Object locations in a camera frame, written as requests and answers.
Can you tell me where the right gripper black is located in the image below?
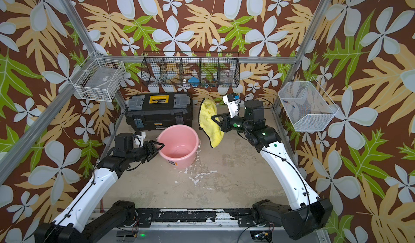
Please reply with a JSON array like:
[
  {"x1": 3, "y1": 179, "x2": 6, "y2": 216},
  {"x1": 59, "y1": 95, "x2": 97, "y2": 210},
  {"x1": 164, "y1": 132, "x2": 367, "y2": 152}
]
[{"x1": 213, "y1": 113, "x2": 255, "y2": 136}]

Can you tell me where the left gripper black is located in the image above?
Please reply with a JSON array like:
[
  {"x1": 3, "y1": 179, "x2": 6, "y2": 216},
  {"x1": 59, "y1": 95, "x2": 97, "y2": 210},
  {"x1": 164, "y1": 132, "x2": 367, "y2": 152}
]
[{"x1": 127, "y1": 139, "x2": 165, "y2": 164}]

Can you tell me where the yellow microfiber cloth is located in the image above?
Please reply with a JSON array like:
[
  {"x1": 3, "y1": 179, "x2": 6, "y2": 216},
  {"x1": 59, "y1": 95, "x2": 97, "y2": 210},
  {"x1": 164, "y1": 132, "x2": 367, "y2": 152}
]
[{"x1": 198, "y1": 98, "x2": 224, "y2": 148}]

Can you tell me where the pink plastic bucket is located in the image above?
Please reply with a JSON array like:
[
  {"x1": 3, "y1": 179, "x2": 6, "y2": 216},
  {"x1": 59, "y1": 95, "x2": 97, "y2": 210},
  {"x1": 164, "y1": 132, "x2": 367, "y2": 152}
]
[{"x1": 157, "y1": 125, "x2": 201, "y2": 169}]

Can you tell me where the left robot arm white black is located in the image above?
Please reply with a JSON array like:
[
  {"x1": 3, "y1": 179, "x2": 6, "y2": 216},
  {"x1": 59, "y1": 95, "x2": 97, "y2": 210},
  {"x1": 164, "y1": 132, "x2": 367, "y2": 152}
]
[{"x1": 34, "y1": 133, "x2": 165, "y2": 243}]

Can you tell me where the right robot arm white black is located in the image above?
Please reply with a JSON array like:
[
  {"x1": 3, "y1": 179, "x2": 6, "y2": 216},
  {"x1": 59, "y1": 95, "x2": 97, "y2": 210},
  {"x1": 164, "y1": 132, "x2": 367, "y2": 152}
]
[{"x1": 211, "y1": 93, "x2": 333, "y2": 240}]

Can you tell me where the black plastic toolbox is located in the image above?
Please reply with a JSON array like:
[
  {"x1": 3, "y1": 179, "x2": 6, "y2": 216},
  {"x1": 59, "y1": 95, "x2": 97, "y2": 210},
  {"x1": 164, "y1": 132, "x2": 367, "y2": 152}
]
[{"x1": 124, "y1": 92, "x2": 193, "y2": 132}]

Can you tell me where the blue object in black basket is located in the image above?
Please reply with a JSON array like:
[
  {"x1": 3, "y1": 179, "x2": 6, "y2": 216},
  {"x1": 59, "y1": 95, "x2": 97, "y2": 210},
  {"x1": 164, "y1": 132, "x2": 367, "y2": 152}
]
[{"x1": 188, "y1": 77, "x2": 200, "y2": 86}]

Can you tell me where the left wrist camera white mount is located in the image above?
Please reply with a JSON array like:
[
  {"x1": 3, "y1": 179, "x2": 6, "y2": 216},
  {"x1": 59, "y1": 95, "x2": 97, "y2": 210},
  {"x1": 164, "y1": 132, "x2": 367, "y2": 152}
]
[{"x1": 134, "y1": 131, "x2": 146, "y2": 147}]

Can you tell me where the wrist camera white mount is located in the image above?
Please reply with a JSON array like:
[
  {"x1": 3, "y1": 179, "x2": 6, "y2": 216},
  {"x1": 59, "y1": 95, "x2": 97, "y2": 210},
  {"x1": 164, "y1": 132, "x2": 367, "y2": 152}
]
[
  {"x1": 223, "y1": 93, "x2": 241, "y2": 118},
  {"x1": 134, "y1": 131, "x2": 146, "y2": 147}
]

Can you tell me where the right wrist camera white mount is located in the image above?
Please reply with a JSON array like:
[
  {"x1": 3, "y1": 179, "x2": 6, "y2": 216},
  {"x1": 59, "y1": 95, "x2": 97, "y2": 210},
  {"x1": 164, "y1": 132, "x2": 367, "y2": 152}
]
[{"x1": 223, "y1": 93, "x2": 241, "y2": 118}]

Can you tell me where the black wire basket back wall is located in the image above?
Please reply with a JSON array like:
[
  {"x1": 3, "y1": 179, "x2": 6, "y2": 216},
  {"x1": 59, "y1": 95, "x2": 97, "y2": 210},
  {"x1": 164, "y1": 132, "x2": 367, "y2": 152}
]
[{"x1": 140, "y1": 51, "x2": 241, "y2": 88}]

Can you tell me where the white wire basket left wall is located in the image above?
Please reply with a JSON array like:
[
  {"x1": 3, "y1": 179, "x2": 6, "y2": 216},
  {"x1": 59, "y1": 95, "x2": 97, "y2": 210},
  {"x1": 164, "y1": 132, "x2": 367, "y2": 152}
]
[{"x1": 70, "y1": 52, "x2": 126, "y2": 102}]

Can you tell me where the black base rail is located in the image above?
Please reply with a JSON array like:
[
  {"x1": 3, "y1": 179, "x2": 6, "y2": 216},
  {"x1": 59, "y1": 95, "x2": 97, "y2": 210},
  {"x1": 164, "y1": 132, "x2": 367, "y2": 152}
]
[{"x1": 136, "y1": 208, "x2": 256, "y2": 228}]

